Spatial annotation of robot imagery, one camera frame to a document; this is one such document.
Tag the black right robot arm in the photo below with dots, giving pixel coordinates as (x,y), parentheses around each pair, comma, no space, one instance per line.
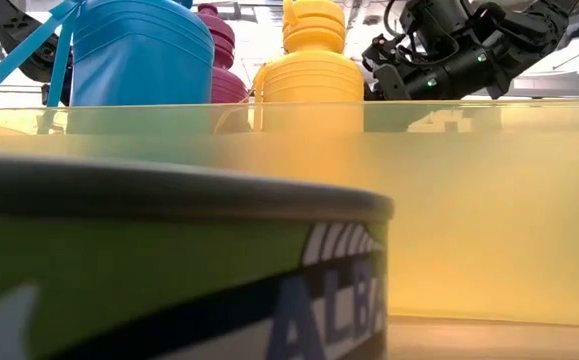
(494,40)

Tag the yellow translucent plastic tray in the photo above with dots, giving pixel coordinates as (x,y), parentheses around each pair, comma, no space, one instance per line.
(469,210)

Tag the purple plastic bottle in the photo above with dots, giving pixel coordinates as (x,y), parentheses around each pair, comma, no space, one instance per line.
(226,80)

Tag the blue plastic bottle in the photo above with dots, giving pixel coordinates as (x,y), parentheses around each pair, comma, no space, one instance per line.
(139,55)

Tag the green labelled tuna can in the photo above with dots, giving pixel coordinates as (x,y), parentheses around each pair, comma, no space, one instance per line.
(144,260)

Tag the yellow plastic bottle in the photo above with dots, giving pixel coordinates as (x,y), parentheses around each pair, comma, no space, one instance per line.
(314,75)

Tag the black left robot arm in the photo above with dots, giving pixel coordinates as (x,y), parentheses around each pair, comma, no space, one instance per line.
(14,25)

